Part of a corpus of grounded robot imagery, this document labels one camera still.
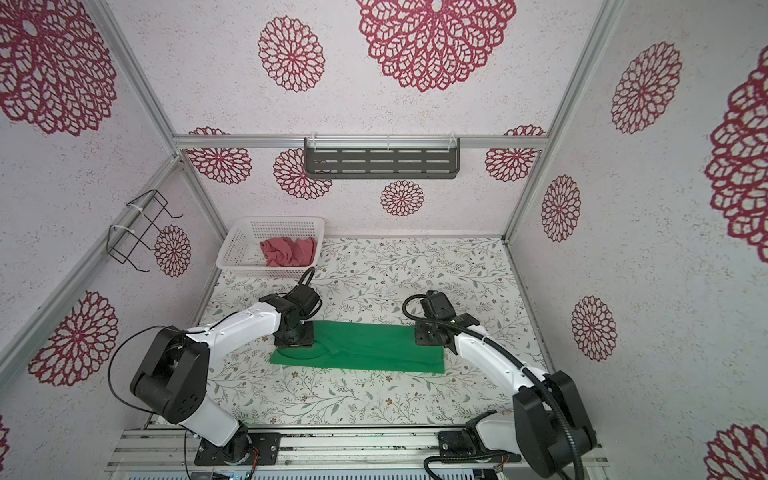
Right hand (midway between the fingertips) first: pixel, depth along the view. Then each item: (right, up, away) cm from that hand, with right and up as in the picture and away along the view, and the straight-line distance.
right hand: (423, 328), depth 87 cm
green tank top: (-18, -5, 0) cm, 18 cm away
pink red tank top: (-45, +23, +16) cm, 53 cm away
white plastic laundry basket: (-65, +23, +25) cm, 74 cm away
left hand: (-36, -6, +1) cm, 37 cm away
